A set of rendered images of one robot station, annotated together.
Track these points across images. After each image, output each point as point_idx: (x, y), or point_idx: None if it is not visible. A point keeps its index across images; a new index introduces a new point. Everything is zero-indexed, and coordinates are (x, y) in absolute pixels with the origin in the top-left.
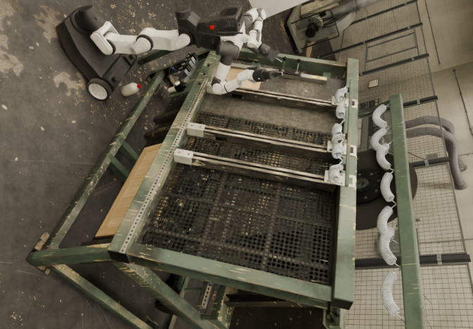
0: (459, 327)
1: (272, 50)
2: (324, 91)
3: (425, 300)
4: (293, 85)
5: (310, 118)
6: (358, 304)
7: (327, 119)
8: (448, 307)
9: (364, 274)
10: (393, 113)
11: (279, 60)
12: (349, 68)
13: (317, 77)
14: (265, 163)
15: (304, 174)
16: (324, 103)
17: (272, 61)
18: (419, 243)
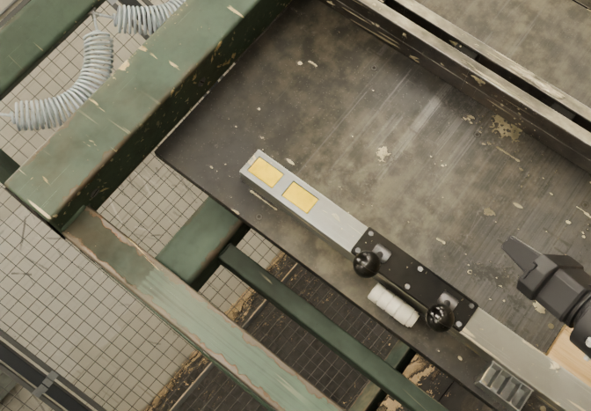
0: (26, 152)
1: (583, 285)
2: (296, 118)
3: (28, 231)
4: (419, 210)
5: (454, 0)
6: (136, 310)
7: None
8: (7, 193)
9: (76, 360)
10: (32, 43)
11: (528, 245)
12: (115, 134)
13: (288, 191)
14: (376, 408)
15: None
16: None
17: (568, 255)
18: (113, 55)
